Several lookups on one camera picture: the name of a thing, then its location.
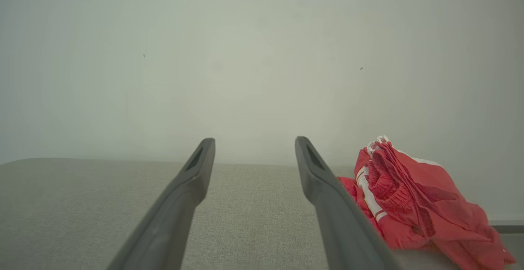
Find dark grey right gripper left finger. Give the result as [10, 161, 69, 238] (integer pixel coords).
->
[106, 138, 217, 270]

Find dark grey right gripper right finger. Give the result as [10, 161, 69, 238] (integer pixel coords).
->
[295, 136, 405, 270]

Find red shorts with white stripes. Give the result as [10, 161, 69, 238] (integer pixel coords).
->
[360, 135, 517, 270]

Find wall baseboard strip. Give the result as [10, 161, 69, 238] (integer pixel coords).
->
[487, 219, 524, 234]

